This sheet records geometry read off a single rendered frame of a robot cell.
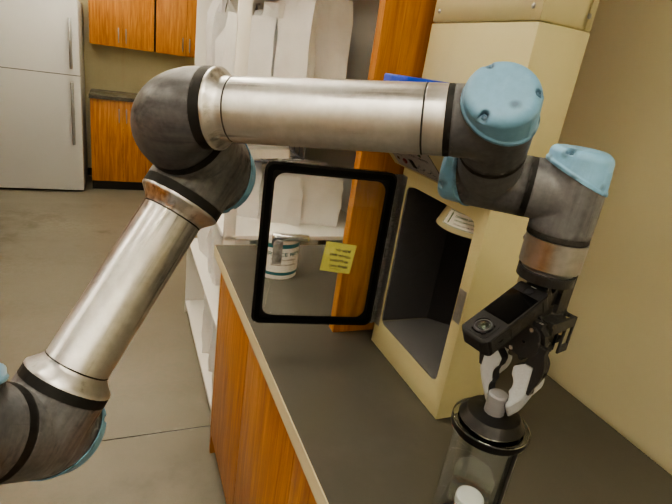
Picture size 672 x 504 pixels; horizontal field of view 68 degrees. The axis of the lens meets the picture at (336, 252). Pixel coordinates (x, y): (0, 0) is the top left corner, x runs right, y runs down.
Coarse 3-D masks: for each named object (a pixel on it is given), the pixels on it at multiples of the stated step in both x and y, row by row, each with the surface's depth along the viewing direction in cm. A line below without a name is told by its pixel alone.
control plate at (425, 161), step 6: (396, 156) 110; (402, 156) 106; (408, 156) 102; (414, 156) 99; (426, 156) 93; (402, 162) 109; (408, 162) 105; (414, 162) 102; (420, 162) 98; (426, 162) 95; (432, 162) 93; (414, 168) 105; (420, 168) 101; (426, 168) 98; (432, 168) 95; (426, 174) 101; (432, 174) 98; (438, 174) 95; (438, 180) 97
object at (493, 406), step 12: (480, 396) 73; (492, 396) 69; (504, 396) 69; (468, 408) 70; (480, 408) 71; (492, 408) 69; (504, 408) 69; (468, 420) 69; (480, 420) 68; (492, 420) 68; (504, 420) 69; (516, 420) 69; (480, 432) 67; (492, 432) 67; (504, 432) 67; (516, 432) 68
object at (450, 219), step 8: (448, 208) 106; (440, 216) 108; (448, 216) 104; (456, 216) 103; (464, 216) 101; (440, 224) 106; (448, 224) 103; (456, 224) 102; (464, 224) 101; (472, 224) 100; (456, 232) 102; (464, 232) 101; (472, 232) 100
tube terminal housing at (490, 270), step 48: (432, 48) 105; (480, 48) 91; (528, 48) 81; (576, 48) 83; (432, 192) 106; (480, 240) 92; (480, 288) 96; (384, 336) 126; (432, 384) 106; (480, 384) 106
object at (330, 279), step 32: (288, 192) 112; (320, 192) 113; (352, 192) 115; (384, 192) 116; (288, 224) 114; (320, 224) 116; (352, 224) 118; (256, 256) 116; (288, 256) 117; (320, 256) 119; (352, 256) 121; (288, 288) 120; (320, 288) 122; (352, 288) 124
